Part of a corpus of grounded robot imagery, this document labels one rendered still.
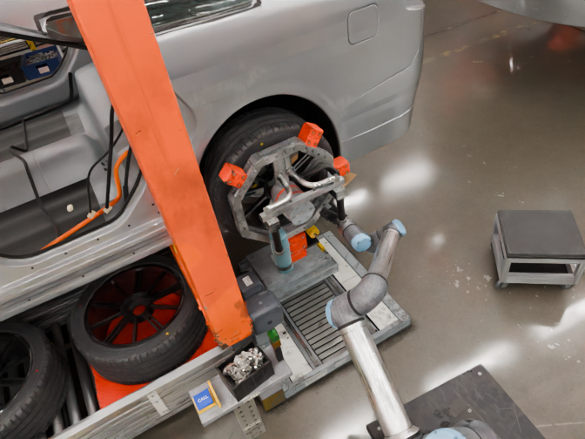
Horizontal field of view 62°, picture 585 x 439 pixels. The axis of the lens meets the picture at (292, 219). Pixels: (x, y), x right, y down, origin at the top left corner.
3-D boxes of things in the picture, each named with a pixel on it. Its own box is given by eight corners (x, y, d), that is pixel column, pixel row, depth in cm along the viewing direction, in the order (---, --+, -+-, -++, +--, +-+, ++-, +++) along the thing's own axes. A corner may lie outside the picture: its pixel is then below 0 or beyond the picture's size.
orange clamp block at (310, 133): (307, 140, 229) (315, 124, 225) (316, 148, 224) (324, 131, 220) (296, 138, 224) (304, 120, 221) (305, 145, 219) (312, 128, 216)
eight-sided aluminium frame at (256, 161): (332, 207, 263) (324, 122, 226) (339, 213, 259) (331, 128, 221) (243, 251, 248) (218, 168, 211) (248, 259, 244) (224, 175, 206)
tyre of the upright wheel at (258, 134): (177, 149, 225) (227, 236, 272) (194, 174, 209) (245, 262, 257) (295, 81, 235) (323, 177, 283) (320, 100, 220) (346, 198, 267)
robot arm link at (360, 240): (364, 254, 239) (353, 251, 232) (350, 239, 248) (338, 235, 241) (376, 239, 237) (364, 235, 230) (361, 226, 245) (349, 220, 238)
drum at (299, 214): (295, 194, 244) (292, 172, 234) (317, 218, 230) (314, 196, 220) (271, 205, 240) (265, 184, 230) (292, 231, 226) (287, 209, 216)
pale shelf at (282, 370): (275, 346, 224) (274, 342, 222) (292, 374, 213) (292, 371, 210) (190, 395, 212) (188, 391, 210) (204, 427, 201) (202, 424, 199)
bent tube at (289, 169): (318, 159, 229) (315, 141, 222) (339, 180, 216) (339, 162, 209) (285, 174, 224) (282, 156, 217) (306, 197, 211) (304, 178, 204)
